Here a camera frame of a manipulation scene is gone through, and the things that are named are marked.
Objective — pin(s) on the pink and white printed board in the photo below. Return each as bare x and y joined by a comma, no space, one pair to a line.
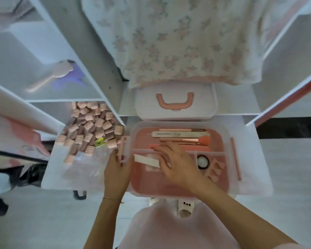
13,137

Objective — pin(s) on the person's right forearm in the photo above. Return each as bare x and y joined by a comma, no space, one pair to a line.
238,220

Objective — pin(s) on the person's left hand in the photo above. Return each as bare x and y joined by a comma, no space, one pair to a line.
115,176

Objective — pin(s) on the person's right thumb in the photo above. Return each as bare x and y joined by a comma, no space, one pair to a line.
165,169

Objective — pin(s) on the thin rose gold nail tool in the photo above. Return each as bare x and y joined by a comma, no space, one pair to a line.
186,130

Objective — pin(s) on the yellow green hair clip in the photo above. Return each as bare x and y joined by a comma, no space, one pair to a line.
99,142

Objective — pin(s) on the white shelf unit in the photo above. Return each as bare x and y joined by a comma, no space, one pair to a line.
28,44

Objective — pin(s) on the person's left forearm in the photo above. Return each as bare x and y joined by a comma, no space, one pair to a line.
105,225

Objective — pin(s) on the round black jar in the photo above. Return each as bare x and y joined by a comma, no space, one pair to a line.
203,162

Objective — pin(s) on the pile of pink hair rollers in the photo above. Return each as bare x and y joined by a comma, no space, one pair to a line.
88,127

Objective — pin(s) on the pink tray insert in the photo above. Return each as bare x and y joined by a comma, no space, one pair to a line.
155,184

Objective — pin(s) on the black plastic bag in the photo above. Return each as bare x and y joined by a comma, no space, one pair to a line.
28,175

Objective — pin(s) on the person's left thumb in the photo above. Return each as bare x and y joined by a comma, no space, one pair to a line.
130,163

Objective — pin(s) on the pink hairbrush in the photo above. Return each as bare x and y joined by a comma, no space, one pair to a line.
55,73

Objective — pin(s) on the purple plastic item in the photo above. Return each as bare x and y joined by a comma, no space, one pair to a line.
75,76

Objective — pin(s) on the white slipper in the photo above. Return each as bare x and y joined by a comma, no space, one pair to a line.
185,207

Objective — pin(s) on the person's pink clothing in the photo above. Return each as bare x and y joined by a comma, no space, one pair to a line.
176,230

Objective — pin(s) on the clear plastic storage box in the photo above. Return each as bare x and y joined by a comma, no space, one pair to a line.
230,189

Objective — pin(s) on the white nail buffer block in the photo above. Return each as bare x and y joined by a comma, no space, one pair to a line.
145,160

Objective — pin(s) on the pink makeup brush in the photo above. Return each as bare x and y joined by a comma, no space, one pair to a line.
194,140

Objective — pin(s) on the beige nail file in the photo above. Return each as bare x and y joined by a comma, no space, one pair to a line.
176,134

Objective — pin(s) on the pink box latch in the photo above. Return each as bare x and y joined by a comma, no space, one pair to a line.
123,147

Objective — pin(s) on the person's right hand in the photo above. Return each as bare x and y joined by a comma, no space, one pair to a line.
182,168

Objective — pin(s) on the floral white cloth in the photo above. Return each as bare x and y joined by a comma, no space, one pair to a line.
186,38

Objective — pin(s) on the clear plastic bag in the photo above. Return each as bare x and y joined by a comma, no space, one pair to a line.
85,168

